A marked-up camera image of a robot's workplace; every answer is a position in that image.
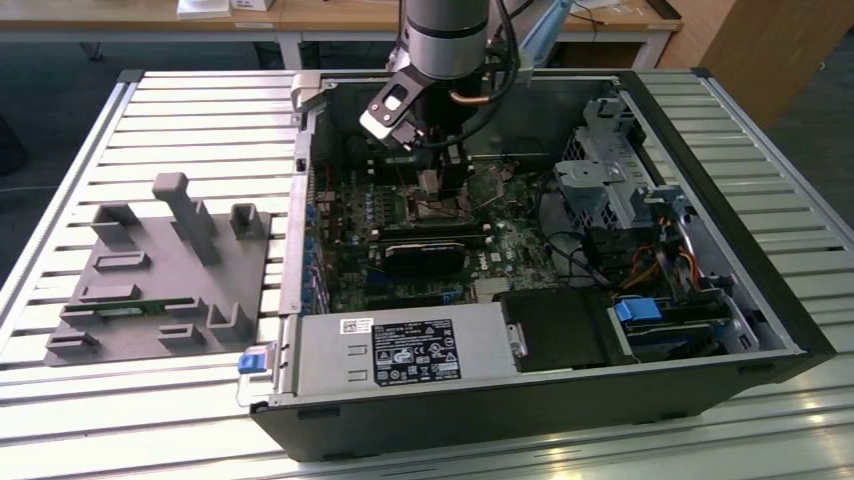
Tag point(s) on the CPU with silver top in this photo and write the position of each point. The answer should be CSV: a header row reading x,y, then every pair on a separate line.
x,y
429,181

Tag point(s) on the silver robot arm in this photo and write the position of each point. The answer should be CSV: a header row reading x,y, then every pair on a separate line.
x,y
444,40

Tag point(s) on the CPU socket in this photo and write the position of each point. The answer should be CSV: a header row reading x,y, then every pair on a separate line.
x,y
428,216

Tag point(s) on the pale blue teach pendant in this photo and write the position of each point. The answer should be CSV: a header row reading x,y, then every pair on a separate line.
x,y
544,30

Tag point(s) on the grey metal disk bay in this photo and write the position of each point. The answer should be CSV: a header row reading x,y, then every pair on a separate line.
x,y
601,185

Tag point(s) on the black graphics card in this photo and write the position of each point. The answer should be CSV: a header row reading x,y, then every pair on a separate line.
x,y
428,260

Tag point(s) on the green motherboard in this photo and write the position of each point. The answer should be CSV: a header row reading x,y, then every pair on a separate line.
x,y
521,250

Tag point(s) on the silver chipset heatsink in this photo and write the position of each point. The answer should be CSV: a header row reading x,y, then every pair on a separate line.
x,y
490,290

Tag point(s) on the white cardboard box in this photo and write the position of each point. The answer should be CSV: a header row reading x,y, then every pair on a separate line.
x,y
201,7
250,4

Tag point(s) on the black plastic shroud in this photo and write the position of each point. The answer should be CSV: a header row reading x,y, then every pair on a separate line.
x,y
561,325

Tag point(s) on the blue disk carrier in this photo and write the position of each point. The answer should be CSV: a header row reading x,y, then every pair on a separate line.
x,y
637,312

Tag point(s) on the grey power supply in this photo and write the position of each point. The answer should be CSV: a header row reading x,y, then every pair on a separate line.
x,y
334,360

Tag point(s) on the wooden cabinet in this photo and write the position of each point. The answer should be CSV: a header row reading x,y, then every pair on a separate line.
x,y
768,50

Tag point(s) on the wooden desk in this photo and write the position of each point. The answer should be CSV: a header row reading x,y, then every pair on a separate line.
x,y
134,22

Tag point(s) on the grey parts rack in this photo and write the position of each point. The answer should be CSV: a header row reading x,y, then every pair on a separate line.
x,y
167,280

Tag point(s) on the blue case latch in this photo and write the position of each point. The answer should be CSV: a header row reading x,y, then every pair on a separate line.
x,y
253,361

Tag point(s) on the green RAM stick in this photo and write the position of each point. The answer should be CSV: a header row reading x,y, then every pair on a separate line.
x,y
121,311

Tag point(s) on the black PC case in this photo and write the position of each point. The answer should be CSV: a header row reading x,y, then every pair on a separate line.
x,y
601,415

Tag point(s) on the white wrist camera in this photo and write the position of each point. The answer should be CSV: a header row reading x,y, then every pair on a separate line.
x,y
374,120

